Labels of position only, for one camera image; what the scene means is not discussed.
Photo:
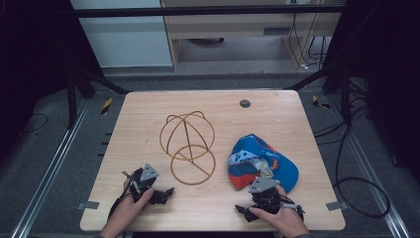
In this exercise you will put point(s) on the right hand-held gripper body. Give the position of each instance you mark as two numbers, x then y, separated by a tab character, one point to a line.
264	190

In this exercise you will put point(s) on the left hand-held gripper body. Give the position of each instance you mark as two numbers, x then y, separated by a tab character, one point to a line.
148	175

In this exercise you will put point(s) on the blue and red baseball cap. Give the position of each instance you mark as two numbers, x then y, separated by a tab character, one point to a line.
261	162

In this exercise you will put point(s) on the person's left hand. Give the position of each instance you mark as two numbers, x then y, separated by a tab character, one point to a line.
127	211

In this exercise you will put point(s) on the person's right hand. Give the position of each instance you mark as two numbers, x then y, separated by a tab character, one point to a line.
284	221

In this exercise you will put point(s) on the yellow black floor tape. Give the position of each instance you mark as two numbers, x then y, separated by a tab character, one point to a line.
106	106
318	102

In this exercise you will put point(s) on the black metal stand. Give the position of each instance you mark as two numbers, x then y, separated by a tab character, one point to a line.
71	99
345	95

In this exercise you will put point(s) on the white cabinet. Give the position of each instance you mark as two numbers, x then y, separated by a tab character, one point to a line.
125	43

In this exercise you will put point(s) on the light wooden desk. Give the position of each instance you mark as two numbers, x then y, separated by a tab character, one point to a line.
231	26

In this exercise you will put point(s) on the black horizontal bar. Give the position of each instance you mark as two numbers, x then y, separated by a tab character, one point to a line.
198	11

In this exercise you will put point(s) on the grey table edge bracket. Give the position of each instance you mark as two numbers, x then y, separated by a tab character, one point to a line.
88	205
336	206

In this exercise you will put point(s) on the aluminium floor rail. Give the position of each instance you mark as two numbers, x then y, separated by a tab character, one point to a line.
373	175
49	168

